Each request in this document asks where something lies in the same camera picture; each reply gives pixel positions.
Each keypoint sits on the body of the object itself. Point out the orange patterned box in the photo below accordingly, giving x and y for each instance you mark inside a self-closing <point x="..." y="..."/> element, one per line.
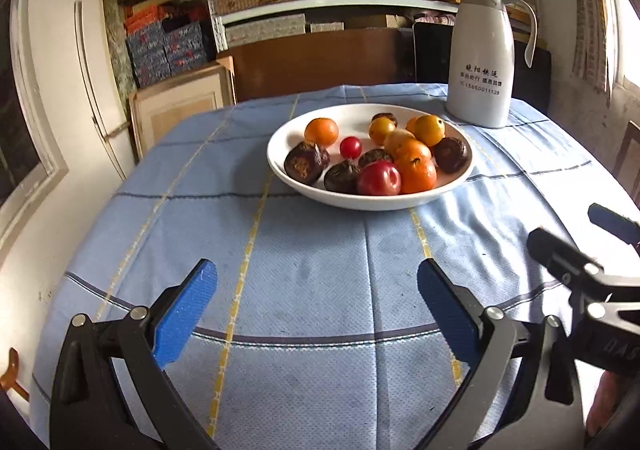
<point x="142" y="19"/>

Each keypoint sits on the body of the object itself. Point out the white ceramic bowl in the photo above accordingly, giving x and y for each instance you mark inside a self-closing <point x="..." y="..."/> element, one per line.
<point x="350" y="200"/>

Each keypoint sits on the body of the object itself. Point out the brown wooden chair armrest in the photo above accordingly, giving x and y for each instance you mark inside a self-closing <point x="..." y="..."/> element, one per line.
<point x="10" y="372"/>

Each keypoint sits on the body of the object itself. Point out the dark wooden chair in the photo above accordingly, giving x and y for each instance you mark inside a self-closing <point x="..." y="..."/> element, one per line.
<point x="627" y="149"/>

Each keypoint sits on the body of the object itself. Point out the woven window blind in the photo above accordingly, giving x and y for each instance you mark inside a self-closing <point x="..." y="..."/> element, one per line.
<point x="585" y="4"/>

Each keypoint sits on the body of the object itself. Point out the white moulding strip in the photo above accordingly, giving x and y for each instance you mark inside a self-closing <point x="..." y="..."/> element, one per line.
<point x="92" y="79"/>

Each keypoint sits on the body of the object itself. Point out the brown wooden board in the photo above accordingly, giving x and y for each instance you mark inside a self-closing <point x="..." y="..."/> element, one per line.
<point x="310" y="64"/>

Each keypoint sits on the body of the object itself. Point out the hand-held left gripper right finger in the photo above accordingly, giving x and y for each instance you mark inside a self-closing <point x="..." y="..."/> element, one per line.
<point x="447" y="310"/>

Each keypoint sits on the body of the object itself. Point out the white framed window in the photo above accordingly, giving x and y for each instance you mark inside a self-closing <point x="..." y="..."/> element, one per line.
<point x="35" y="129"/>

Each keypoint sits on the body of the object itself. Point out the stack of blue patterned boxes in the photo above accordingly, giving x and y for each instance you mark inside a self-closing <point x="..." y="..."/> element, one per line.
<point x="165" y="49"/>

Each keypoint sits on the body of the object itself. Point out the dark brown water chestnut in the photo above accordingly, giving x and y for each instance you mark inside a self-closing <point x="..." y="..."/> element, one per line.
<point x="451" y="154"/>
<point x="386" y="118"/>
<point x="342" y="177"/>
<point x="306" y="162"/>

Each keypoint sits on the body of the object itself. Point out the light wooden framed panel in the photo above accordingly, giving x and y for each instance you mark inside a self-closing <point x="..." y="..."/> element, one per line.
<point x="175" y="104"/>

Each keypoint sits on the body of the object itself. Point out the blue checked tablecloth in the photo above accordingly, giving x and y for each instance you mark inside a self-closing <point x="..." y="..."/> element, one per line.
<point x="325" y="270"/>

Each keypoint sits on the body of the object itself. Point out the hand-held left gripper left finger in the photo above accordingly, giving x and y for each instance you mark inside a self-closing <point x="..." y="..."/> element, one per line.
<point x="185" y="310"/>

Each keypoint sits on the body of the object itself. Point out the red cherry tomato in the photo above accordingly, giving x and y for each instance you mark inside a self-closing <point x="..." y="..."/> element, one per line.
<point x="350" y="147"/>

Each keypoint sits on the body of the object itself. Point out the person's right hand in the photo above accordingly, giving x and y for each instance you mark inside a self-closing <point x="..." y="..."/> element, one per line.
<point x="605" y="402"/>

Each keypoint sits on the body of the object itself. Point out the large orange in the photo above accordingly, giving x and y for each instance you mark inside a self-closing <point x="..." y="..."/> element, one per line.
<point x="417" y="177"/>

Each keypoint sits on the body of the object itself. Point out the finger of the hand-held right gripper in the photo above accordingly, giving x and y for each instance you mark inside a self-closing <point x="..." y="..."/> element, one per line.
<point x="612" y="225"/>
<point x="555" y="250"/>

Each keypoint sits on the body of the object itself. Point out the tan round fruit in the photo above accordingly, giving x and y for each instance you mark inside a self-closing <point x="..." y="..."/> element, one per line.
<point x="395" y="139"/>

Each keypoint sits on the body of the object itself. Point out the small orange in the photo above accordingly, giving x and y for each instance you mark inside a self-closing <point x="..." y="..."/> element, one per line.
<point x="429" y="129"/>
<point x="412" y="148"/>
<point x="321" y="131"/>
<point x="382" y="130"/>
<point x="411" y="123"/>

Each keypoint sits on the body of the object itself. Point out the marble patterned panel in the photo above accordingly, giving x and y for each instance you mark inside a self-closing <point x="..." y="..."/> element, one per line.
<point x="117" y="49"/>

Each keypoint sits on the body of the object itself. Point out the white thermos jug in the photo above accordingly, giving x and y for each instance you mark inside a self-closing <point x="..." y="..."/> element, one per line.
<point x="480" y="54"/>

